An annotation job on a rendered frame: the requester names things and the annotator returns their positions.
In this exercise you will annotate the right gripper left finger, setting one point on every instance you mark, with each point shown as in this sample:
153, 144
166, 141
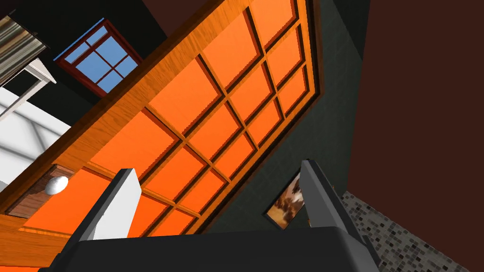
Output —
113, 211

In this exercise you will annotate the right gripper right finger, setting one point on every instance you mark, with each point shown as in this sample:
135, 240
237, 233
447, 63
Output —
321, 200

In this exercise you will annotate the framed brown picture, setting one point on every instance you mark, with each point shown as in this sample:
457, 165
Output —
286, 207

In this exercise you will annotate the white round door knob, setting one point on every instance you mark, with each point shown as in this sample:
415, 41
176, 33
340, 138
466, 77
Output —
56, 185

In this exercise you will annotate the orange panelled door leaf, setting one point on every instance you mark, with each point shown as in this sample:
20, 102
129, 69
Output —
196, 124

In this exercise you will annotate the white table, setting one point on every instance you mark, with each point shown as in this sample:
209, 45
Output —
28, 113

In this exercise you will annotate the red framed window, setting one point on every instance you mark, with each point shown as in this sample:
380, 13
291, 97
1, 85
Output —
99, 60

